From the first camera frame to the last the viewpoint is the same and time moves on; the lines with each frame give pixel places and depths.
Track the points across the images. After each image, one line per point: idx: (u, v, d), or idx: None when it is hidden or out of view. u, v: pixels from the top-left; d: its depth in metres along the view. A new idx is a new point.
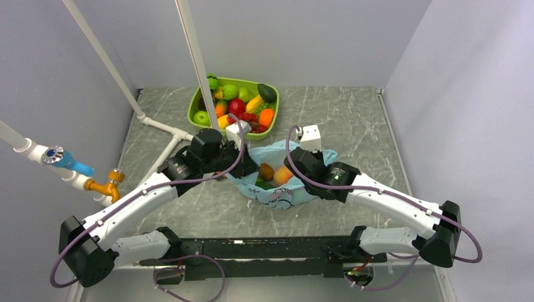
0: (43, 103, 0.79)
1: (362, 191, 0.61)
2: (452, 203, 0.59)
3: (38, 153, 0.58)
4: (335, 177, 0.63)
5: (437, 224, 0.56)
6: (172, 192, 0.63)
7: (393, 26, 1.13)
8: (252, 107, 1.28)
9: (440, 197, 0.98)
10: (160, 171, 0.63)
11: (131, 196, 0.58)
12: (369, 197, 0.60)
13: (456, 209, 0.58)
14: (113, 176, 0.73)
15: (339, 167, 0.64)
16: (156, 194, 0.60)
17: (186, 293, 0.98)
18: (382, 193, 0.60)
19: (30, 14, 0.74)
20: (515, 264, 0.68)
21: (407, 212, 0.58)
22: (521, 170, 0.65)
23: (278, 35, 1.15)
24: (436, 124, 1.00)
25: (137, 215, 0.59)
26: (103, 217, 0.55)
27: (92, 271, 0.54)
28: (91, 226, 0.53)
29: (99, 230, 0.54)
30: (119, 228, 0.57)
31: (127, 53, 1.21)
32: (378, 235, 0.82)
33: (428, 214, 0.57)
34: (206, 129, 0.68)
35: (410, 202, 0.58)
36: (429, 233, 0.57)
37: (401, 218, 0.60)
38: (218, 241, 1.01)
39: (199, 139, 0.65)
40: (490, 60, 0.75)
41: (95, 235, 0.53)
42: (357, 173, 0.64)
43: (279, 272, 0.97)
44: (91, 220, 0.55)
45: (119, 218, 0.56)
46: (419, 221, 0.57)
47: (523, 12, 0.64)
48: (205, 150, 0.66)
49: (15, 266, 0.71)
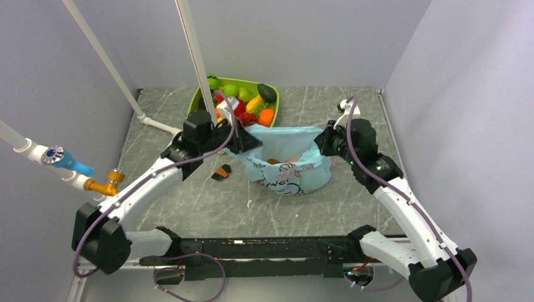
0: (43, 103, 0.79)
1: (392, 193, 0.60)
2: (473, 254, 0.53)
3: (38, 152, 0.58)
4: (378, 168, 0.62)
5: (443, 260, 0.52)
6: (179, 175, 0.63)
7: (393, 26, 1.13)
8: (252, 107, 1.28)
9: (440, 197, 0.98)
10: (164, 157, 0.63)
11: (142, 179, 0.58)
12: (395, 201, 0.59)
13: (473, 260, 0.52)
14: (113, 176, 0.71)
15: (386, 160, 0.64)
16: (165, 176, 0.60)
17: (186, 293, 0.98)
18: (410, 204, 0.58)
19: (30, 15, 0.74)
20: (514, 264, 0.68)
21: (421, 234, 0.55)
22: (521, 170, 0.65)
23: (278, 35, 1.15)
24: (437, 124, 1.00)
25: (149, 197, 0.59)
26: (119, 199, 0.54)
27: (113, 254, 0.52)
28: (109, 209, 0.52)
29: (118, 212, 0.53)
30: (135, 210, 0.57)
31: (127, 53, 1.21)
32: (382, 243, 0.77)
33: (441, 247, 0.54)
34: (194, 112, 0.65)
35: (430, 226, 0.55)
36: (430, 262, 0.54)
37: (412, 234, 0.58)
38: (218, 241, 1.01)
39: (190, 124, 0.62)
40: (490, 60, 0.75)
41: (114, 216, 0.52)
42: (398, 175, 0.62)
43: (279, 272, 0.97)
44: (107, 204, 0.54)
45: (135, 199, 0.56)
46: (429, 246, 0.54)
47: (524, 12, 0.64)
48: (199, 132, 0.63)
49: (15, 265, 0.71)
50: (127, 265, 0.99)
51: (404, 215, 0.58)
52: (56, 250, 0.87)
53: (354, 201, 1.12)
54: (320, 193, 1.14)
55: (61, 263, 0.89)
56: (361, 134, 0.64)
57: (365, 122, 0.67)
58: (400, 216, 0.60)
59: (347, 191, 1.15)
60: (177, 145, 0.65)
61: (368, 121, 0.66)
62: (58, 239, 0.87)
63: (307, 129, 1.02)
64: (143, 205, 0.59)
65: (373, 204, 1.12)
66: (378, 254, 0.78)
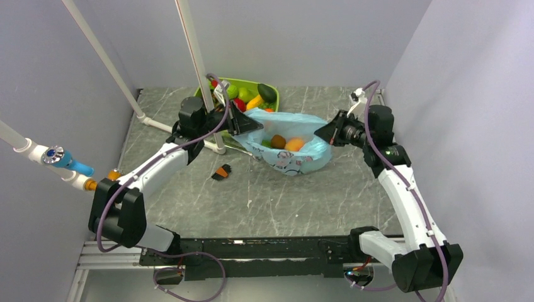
0: (43, 104, 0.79)
1: (394, 177, 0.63)
2: (460, 248, 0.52)
3: (38, 153, 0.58)
4: (387, 153, 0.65)
5: (424, 246, 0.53)
6: (184, 156, 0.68)
7: (393, 26, 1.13)
8: (252, 107, 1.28)
9: (440, 197, 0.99)
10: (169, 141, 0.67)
11: (154, 158, 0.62)
12: (395, 185, 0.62)
13: (458, 255, 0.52)
14: (113, 176, 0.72)
15: (398, 149, 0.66)
16: (174, 156, 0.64)
17: (186, 293, 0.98)
18: (409, 189, 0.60)
19: (30, 14, 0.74)
20: (514, 264, 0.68)
21: (410, 219, 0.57)
22: (521, 170, 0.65)
23: (278, 35, 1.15)
24: (436, 124, 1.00)
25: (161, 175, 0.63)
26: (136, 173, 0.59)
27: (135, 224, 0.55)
28: (128, 180, 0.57)
29: (136, 184, 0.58)
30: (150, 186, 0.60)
31: (127, 53, 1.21)
32: (381, 239, 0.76)
33: (429, 235, 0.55)
34: (186, 100, 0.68)
35: (424, 216, 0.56)
36: (414, 246, 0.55)
37: (404, 221, 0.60)
38: (218, 241, 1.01)
39: (186, 114, 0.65)
40: (490, 60, 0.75)
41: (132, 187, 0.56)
42: (405, 163, 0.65)
43: (280, 272, 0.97)
44: (124, 178, 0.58)
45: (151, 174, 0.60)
46: (415, 232, 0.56)
47: (524, 12, 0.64)
48: (195, 120, 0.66)
49: (15, 266, 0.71)
50: (126, 265, 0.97)
51: (400, 201, 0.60)
52: (56, 250, 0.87)
53: (354, 201, 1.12)
54: (320, 193, 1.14)
55: (61, 263, 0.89)
56: (377, 117, 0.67)
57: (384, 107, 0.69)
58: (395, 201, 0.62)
59: (347, 191, 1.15)
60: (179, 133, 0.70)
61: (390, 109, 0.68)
62: (58, 239, 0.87)
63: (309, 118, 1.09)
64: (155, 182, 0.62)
65: (372, 204, 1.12)
66: (373, 248, 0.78)
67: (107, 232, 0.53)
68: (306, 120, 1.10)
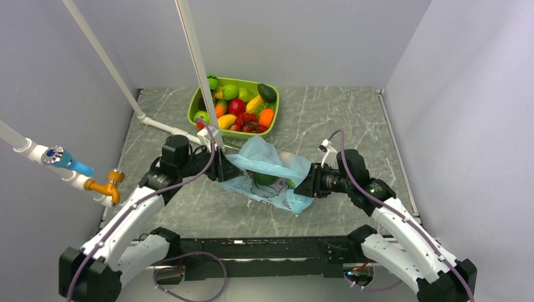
0: (43, 103, 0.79)
1: (387, 212, 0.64)
2: (469, 263, 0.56)
3: (38, 153, 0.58)
4: (371, 190, 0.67)
5: (443, 272, 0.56)
6: (160, 202, 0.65)
7: (393, 26, 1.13)
8: (252, 107, 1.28)
9: (440, 198, 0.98)
10: (143, 185, 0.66)
11: (123, 212, 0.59)
12: (391, 220, 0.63)
13: (472, 270, 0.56)
14: (113, 175, 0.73)
15: (380, 184, 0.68)
16: (146, 206, 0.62)
17: (186, 293, 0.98)
18: (405, 221, 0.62)
19: (29, 14, 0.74)
20: (514, 264, 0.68)
21: (419, 248, 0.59)
22: (521, 170, 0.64)
23: (278, 34, 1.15)
24: (436, 124, 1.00)
25: (134, 229, 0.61)
26: (102, 238, 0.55)
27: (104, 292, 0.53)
28: (94, 250, 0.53)
29: (102, 251, 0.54)
30: (121, 244, 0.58)
31: (127, 53, 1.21)
32: (385, 249, 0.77)
33: (440, 260, 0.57)
34: (173, 137, 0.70)
35: (428, 241, 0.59)
36: (432, 275, 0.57)
37: (412, 251, 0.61)
38: (218, 242, 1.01)
39: (169, 147, 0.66)
40: (489, 61, 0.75)
41: (99, 256, 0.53)
42: (392, 195, 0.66)
43: (279, 272, 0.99)
44: (89, 246, 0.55)
45: (119, 235, 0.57)
46: (429, 260, 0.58)
47: (524, 11, 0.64)
48: (177, 156, 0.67)
49: (15, 266, 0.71)
50: None
51: (402, 233, 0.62)
52: (56, 250, 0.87)
53: None
54: None
55: None
56: (350, 162, 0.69)
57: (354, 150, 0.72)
58: (398, 236, 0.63)
59: None
60: (156, 173, 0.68)
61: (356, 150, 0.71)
62: (58, 240, 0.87)
63: (288, 173, 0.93)
64: (129, 236, 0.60)
65: None
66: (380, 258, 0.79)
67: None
68: (284, 173, 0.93)
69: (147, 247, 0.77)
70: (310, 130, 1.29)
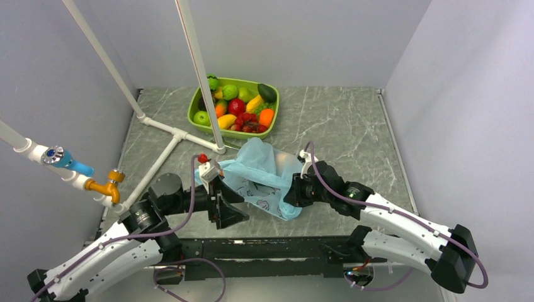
0: (44, 104, 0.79)
1: (373, 210, 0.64)
2: (463, 226, 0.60)
3: (38, 153, 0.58)
4: (350, 195, 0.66)
5: (444, 246, 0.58)
6: (135, 243, 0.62)
7: (393, 26, 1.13)
8: (252, 107, 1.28)
9: (440, 199, 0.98)
10: (121, 221, 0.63)
11: (89, 251, 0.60)
12: (379, 216, 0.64)
13: (467, 234, 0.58)
14: (113, 176, 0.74)
15: (356, 185, 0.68)
16: (113, 248, 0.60)
17: (186, 293, 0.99)
18: (391, 212, 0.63)
19: (30, 14, 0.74)
20: (514, 265, 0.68)
21: (415, 232, 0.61)
22: (521, 169, 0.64)
23: (278, 34, 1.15)
24: (436, 125, 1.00)
25: (99, 265, 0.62)
26: (60, 273, 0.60)
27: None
28: (49, 283, 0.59)
29: (56, 287, 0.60)
30: (82, 279, 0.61)
31: (127, 53, 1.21)
32: (387, 243, 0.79)
33: (436, 236, 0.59)
34: (166, 177, 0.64)
35: (419, 223, 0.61)
36: (436, 253, 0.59)
37: (409, 237, 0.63)
38: (218, 242, 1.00)
39: (155, 192, 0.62)
40: (488, 61, 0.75)
41: (51, 291, 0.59)
42: (370, 192, 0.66)
43: (279, 272, 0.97)
44: (50, 275, 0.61)
45: (75, 274, 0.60)
46: (427, 240, 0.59)
47: (524, 11, 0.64)
48: (162, 202, 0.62)
49: (16, 266, 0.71)
50: None
51: (393, 224, 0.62)
52: (57, 250, 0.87)
53: None
54: None
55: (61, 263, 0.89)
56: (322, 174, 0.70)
57: (323, 162, 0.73)
58: (390, 228, 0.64)
59: None
60: (140, 209, 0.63)
61: (323, 161, 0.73)
62: (58, 240, 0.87)
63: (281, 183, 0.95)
64: (93, 271, 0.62)
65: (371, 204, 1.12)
66: (384, 253, 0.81)
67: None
68: (278, 182, 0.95)
69: (135, 258, 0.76)
70: (310, 130, 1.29)
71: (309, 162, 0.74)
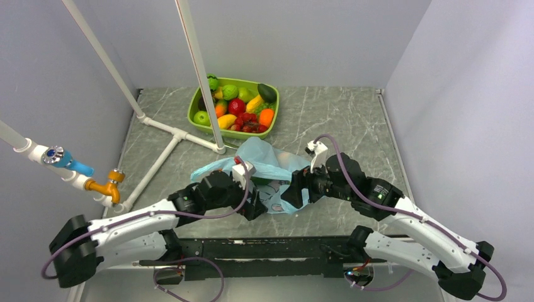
0: (44, 104, 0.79)
1: (404, 217, 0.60)
2: (488, 243, 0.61)
3: (38, 153, 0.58)
4: (378, 196, 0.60)
5: (473, 264, 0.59)
6: (171, 224, 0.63)
7: (393, 26, 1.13)
8: (252, 107, 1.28)
9: (440, 199, 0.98)
10: (169, 199, 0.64)
11: (140, 213, 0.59)
12: (409, 224, 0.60)
13: (492, 251, 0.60)
14: (113, 175, 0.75)
15: (385, 185, 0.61)
16: (160, 219, 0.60)
17: (186, 293, 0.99)
18: (423, 223, 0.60)
19: (29, 14, 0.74)
20: (516, 266, 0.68)
21: (446, 247, 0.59)
22: (521, 169, 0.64)
23: (277, 35, 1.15)
24: (437, 125, 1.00)
25: (139, 231, 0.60)
26: (109, 224, 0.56)
27: (76, 272, 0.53)
28: (96, 230, 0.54)
29: (101, 236, 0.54)
30: (120, 239, 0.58)
31: (126, 53, 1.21)
32: (390, 246, 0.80)
33: (466, 253, 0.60)
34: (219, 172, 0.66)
35: (450, 238, 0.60)
36: (462, 269, 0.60)
37: (436, 250, 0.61)
38: (218, 242, 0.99)
39: (208, 181, 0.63)
40: (490, 61, 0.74)
41: (96, 239, 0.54)
42: (400, 195, 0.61)
43: (280, 271, 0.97)
44: (96, 224, 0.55)
45: (123, 230, 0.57)
46: (456, 257, 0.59)
47: (524, 11, 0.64)
48: (212, 192, 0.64)
49: (16, 265, 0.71)
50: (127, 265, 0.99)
51: (423, 235, 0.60)
52: None
53: None
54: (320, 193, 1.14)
55: None
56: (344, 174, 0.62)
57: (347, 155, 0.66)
58: (417, 236, 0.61)
59: None
60: (186, 195, 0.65)
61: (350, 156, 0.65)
62: None
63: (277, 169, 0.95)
64: (130, 236, 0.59)
65: None
66: (386, 256, 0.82)
67: (54, 264, 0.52)
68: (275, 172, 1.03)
69: (143, 244, 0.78)
70: (310, 130, 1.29)
71: (323, 148, 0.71)
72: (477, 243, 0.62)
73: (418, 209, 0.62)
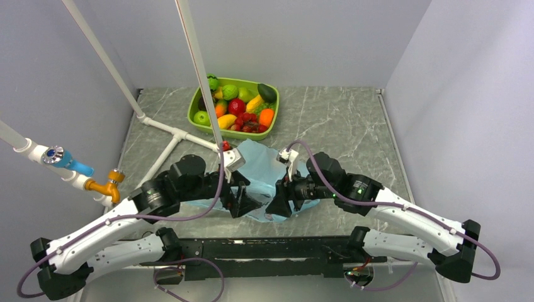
0: (44, 104, 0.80)
1: (386, 208, 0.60)
2: (474, 221, 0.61)
3: (38, 152, 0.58)
4: (357, 191, 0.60)
5: (461, 244, 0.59)
6: (142, 224, 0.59)
7: (393, 26, 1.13)
8: (251, 107, 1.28)
9: (440, 199, 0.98)
10: (131, 199, 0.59)
11: (94, 226, 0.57)
12: (392, 214, 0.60)
13: (478, 229, 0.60)
14: (113, 176, 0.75)
15: (364, 180, 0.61)
16: (121, 226, 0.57)
17: (186, 293, 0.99)
18: (405, 210, 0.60)
19: (30, 14, 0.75)
20: (515, 265, 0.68)
21: (432, 230, 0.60)
22: (521, 169, 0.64)
23: (277, 35, 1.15)
24: (437, 125, 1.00)
25: (103, 242, 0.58)
26: (63, 245, 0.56)
27: (58, 286, 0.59)
28: (51, 255, 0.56)
29: (58, 259, 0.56)
30: (84, 253, 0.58)
31: (126, 53, 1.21)
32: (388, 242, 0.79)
33: (452, 234, 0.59)
34: (190, 157, 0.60)
35: (435, 221, 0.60)
36: (451, 251, 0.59)
37: (422, 234, 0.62)
38: (218, 242, 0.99)
39: (177, 169, 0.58)
40: (490, 60, 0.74)
41: (53, 263, 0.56)
42: (380, 188, 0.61)
43: (280, 272, 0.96)
44: (53, 246, 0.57)
45: (79, 248, 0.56)
46: (444, 239, 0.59)
47: (524, 11, 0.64)
48: (182, 182, 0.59)
49: (16, 265, 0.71)
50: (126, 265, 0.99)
51: (407, 222, 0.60)
52: None
53: None
54: None
55: None
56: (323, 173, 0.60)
57: (324, 154, 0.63)
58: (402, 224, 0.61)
59: None
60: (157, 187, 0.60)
61: (327, 155, 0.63)
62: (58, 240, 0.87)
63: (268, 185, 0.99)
64: (96, 248, 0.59)
65: None
66: (386, 251, 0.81)
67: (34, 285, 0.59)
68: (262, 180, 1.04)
69: (139, 249, 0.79)
70: (310, 130, 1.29)
71: (295, 155, 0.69)
72: (463, 223, 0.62)
73: (400, 197, 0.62)
